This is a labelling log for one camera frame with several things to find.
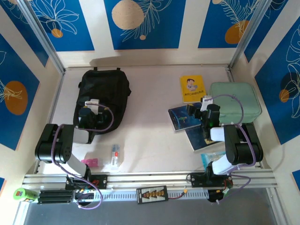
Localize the pink eraser pack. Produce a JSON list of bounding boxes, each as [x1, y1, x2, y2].
[[81, 158, 103, 167]]

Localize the black ribbed power box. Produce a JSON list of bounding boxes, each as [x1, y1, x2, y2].
[[37, 189, 74, 204]]

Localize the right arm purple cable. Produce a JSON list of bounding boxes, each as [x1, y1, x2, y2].
[[210, 93, 256, 204]]

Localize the long aluminium mounting rail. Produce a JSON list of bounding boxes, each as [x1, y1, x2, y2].
[[22, 172, 278, 188]]

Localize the white slotted cable duct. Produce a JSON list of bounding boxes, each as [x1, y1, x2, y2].
[[75, 188, 210, 200]]

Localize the black parallel charging board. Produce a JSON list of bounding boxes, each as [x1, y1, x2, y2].
[[136, 185, 169, 204]]

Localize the mint green pencil case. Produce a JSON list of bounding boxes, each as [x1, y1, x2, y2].
[[208, 82, 262, 124]]

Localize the black fabric backpack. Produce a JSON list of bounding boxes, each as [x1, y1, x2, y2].
[[73, 67, 131, 135]]

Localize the clear plastic supply case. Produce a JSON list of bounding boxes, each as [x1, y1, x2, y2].
[[110, 144, 122, 171]]

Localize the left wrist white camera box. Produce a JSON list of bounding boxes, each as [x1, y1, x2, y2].
[[84, 99, 99, 112]]

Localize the blue picture-cover book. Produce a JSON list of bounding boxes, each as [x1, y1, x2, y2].
[[168, 102, 204, 133]]

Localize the dark blue book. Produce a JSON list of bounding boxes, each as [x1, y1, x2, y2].
[[185, 127, 225, 152]]

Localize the red wire with yellow plug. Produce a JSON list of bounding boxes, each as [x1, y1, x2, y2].
[[167, 190, 190, 200]]

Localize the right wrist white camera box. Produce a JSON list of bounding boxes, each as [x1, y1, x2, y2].
[[200, 95, 213, 111]]

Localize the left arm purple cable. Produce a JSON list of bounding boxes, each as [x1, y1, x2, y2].
[[51, 104, 115, 210]]

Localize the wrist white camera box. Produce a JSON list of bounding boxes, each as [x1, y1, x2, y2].
[[84, 99, 99, 112], [200, 95, 213, 111]]

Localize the small green circuit board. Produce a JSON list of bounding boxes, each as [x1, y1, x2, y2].
[[221, 180, 234, 196]]

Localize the aluminium frame post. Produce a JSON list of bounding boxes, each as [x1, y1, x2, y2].
[[17, 0, 66, 74], [227, 0, 270, 69]]

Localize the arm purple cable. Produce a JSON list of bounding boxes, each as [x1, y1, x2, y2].
[[51, 104, 115, 210], [210, 93, 256, 204]]

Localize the blue white tissue pack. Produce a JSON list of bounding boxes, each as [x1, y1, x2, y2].
[[201, 151, 227, 172]]

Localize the yellow paperback book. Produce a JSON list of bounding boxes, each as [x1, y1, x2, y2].
[[180, 75, 207, 104]]

